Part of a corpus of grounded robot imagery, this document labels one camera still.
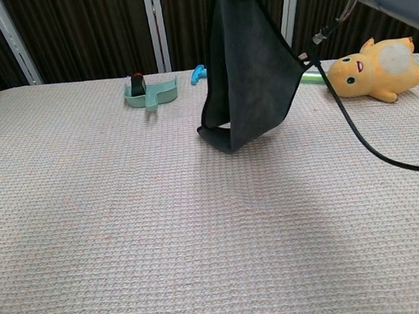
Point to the beige woven tablecloth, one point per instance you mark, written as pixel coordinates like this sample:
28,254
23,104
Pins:
128,223

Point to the pink and grey cloth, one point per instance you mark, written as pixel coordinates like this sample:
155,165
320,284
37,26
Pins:
254,71

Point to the white metal frame post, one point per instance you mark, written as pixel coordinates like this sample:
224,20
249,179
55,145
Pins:
158,35
14,45
288,22

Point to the yellow plush toy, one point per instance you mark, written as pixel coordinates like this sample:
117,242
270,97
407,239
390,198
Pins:
376,77

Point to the green and blue toy pump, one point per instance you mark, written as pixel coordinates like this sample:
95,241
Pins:
198,73

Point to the teal plastic dustpan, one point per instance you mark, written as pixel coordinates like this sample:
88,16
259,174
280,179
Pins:
165,93

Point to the black toy with red cap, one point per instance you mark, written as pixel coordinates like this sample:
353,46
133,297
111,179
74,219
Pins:
138,86

